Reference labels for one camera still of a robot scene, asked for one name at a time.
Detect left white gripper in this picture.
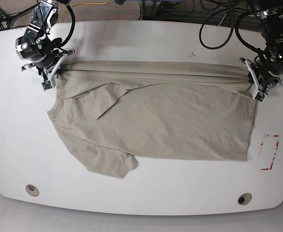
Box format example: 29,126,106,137
239,58,283,99

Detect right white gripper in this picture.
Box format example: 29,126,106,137
21,49,75,84

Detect beige T-shirt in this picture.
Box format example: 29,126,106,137
48,62,256,178

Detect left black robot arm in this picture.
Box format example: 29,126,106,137
235,0,283,102

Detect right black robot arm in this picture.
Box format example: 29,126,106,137
15,0,76,90

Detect red tape rectangle marking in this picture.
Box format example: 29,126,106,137
258,134,280,171

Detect black tripod stand legs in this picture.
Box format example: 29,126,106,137
0,5,36,31

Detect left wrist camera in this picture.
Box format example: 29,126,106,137
255,92,268,103

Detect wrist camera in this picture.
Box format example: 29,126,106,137
255,92,268,103
42,81,53,91

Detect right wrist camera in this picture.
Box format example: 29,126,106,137
42,81,53,91

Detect yellow floor cable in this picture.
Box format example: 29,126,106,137
60,0,111,23

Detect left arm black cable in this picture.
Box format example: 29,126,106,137
198,0,265,55

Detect right table cable grommet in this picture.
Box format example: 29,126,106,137
238,193,252,205

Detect table cable grommet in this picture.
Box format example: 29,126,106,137
26,185,39,197
238,193,252,205

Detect left table cable grommet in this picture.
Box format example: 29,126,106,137
26,185,39,197

